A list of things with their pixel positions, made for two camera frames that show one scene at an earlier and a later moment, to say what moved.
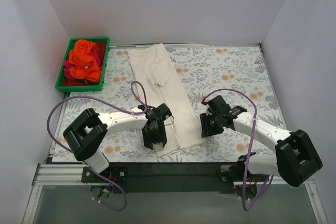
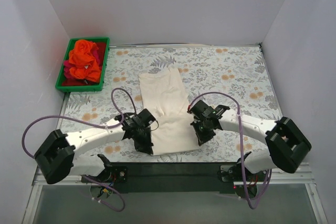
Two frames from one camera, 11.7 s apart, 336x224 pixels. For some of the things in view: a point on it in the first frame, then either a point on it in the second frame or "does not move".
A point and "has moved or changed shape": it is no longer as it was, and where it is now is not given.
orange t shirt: x=83 y=56 does not move
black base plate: x=179 y=177 does not move
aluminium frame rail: x=55 y=173 does not move
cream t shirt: x=152 y=67 has moved or changed shape
